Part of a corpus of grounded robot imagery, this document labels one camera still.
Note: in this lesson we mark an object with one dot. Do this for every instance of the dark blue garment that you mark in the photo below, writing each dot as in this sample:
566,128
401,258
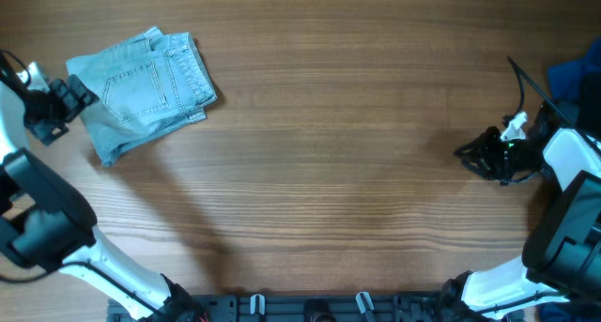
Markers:
578,82

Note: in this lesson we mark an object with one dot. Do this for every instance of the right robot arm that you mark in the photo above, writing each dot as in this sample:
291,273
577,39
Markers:
560,260

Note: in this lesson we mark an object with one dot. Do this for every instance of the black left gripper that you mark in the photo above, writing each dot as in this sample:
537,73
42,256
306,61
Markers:
44,131

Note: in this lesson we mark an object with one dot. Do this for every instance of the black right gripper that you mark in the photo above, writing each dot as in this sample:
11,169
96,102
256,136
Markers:
482,155

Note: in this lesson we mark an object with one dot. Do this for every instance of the light blue denim shorts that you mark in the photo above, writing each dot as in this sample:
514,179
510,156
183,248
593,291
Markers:
148,86

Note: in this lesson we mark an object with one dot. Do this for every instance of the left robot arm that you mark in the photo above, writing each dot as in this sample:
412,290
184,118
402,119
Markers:
60,232

